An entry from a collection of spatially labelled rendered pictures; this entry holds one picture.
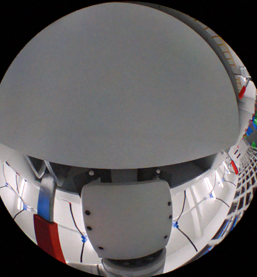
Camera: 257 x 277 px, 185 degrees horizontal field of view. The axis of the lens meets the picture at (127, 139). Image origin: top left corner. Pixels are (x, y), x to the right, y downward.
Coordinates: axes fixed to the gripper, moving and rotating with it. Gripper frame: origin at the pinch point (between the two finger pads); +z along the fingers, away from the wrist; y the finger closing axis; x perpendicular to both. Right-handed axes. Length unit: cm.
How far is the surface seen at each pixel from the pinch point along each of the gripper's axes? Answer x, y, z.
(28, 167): -3.3, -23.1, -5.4
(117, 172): -14.4, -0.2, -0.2
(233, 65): 24.6, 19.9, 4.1
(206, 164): -8.0, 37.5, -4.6
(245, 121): 17.8, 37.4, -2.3
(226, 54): 24.4, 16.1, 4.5
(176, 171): -13.0, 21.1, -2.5
